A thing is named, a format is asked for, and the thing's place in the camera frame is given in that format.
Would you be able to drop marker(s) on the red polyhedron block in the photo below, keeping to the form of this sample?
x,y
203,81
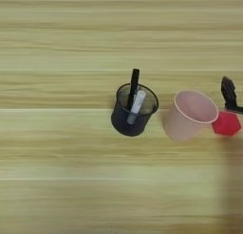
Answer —
x,y
226,124

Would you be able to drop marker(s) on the pink plastic cup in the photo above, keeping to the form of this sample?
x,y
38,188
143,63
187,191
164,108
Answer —
x,y
182,124

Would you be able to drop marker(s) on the black mesh pen holder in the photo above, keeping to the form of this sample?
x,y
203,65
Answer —
x,y
121,121

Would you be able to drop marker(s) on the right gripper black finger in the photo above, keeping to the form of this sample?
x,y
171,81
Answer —
x,y
229,91

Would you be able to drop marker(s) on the black marker pen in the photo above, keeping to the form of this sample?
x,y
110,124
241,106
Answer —
x,y
134,83

